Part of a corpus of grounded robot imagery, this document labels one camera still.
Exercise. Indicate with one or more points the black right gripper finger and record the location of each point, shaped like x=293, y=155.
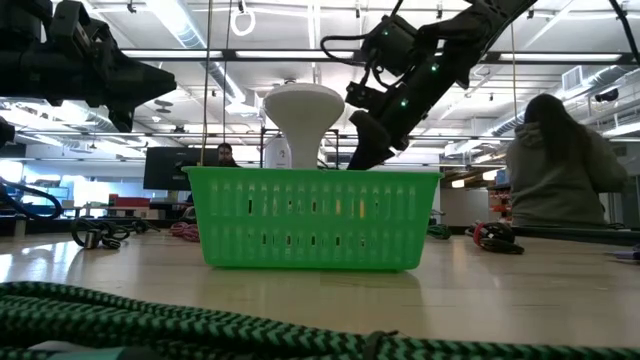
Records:
x=370, y=140

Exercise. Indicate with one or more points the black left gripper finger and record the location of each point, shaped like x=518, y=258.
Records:
x=121, y=117
x=140, y=82

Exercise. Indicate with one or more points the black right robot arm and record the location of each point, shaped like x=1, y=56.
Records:
x=495, y=20

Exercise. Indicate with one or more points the black computer monitor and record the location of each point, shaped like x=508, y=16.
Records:
x=165, y=170

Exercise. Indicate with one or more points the white flood light bulb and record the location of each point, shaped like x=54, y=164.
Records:
x=303, y=115

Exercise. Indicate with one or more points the red box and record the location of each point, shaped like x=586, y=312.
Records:
x=130, y=201

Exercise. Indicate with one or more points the white appliance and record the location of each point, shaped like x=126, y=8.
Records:
x=277, y=155

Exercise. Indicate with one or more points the person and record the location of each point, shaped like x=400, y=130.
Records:
x=226, y=155
x=555, y=180

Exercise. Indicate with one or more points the green plastic slotted basket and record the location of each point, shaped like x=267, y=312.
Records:
x=310, y=250

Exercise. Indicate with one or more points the black storage shelf rack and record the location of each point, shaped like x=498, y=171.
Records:
x=499, y=205

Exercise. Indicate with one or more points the white ceiling air vent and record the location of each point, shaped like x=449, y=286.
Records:
x=571, y=78

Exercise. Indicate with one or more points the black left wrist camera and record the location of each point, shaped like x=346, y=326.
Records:
x=75, y=22

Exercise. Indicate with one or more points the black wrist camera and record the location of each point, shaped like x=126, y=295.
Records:
x=75, y=22
x=392, y=47

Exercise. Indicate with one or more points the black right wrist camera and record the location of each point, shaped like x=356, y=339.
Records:
x=392, y=47

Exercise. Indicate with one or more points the small grey post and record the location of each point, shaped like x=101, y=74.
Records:
x=20, y=227

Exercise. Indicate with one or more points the black dome security camera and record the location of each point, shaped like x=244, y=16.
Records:
x=606, y=95

